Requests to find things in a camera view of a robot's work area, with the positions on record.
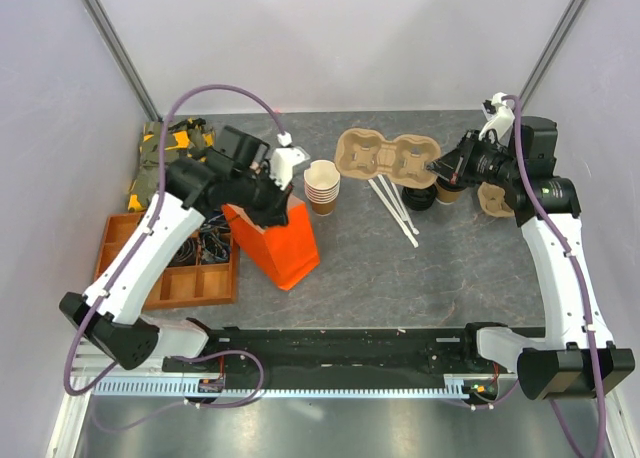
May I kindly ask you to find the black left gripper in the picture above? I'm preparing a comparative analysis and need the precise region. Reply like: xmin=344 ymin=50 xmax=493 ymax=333
xmin=229 ymin=164 xmax=295 ymax=229

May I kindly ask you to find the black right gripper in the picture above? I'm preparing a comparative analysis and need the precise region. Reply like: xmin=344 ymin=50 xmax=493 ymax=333
xmin=429 ymin=128 xmax=522 ymax=189

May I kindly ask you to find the brown paper coffee cup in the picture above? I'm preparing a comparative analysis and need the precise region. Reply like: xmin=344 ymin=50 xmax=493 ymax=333
xmin=435 ymin=177 xmax=465 ymax=205

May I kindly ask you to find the orange paper bag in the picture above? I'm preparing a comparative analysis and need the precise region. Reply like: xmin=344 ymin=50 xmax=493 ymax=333
xmin=222 ymin=195 xmax=320 ymax=291

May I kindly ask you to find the cardboard cup carrier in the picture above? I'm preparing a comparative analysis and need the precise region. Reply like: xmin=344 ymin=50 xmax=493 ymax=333
xmin=334 ymin=128 xmax=441 ymax=189
xmin=477 ymin=183 xmax=515 ymax=218

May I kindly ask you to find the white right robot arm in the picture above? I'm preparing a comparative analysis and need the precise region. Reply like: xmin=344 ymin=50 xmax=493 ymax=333
xmin=428 ymin=116 xmax=635 ymax=400

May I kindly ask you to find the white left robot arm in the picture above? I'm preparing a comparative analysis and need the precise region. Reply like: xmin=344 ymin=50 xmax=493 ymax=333
xmin=59 ymin=126 xmax=309 ymax=371

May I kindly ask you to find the stack of black lids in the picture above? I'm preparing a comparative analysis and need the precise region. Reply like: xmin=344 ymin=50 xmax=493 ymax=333
xmin=401 ymin=185 xmax=437 ymax=211

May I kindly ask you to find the white wrapped straw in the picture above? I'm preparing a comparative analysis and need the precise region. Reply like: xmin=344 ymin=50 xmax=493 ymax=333
xmin=367 ymin=179 xmax=419 ymax=248
xmin=390 ymin=182 xmax=419 ymax=235
xmin=377 ymin=175 xmax=419 ymax=235

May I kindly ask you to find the camouflage folded cloth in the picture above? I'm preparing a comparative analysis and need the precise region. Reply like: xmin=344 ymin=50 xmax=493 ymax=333
xmin=127 ymin=117 xmax=215 ymax=212

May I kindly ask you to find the stack of paper cups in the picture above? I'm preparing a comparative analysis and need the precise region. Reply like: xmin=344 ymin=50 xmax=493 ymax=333
xmin=303 ymin=160 xmax=341 ymax=216

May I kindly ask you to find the black coiled belt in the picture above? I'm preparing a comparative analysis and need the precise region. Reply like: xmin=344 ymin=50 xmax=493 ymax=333
xmin=171 ymin=237 xmax=200 ymax=267

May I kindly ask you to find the orange wooden compartment tray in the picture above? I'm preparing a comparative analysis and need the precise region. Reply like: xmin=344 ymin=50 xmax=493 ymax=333
xmin=92 ymin=212 xmax=240 ymax=311

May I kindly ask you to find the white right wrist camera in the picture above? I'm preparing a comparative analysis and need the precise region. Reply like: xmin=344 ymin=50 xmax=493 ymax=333
xmin=479 ymin=92 xmax=515 ymax=143

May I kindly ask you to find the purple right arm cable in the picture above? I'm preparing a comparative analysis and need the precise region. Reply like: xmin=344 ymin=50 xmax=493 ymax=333
xmin=449 ymin=94 xmax=609 ymax=458

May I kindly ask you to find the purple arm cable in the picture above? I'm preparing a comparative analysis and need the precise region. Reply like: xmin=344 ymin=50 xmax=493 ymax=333
xmin=63 ymin=83 xmax=293 ymax=433
xmin=449 ymin=94 xmax=609 ymax=458

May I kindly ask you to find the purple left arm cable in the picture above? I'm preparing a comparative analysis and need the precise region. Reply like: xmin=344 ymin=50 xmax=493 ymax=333
xmin=63 ymin=83 xmax=293 ymax=433

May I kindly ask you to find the aluminium cable duct rail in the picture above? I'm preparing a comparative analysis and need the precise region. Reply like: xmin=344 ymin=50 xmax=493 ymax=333
xmin=92 ymin=376 xmax=470 ymax=400

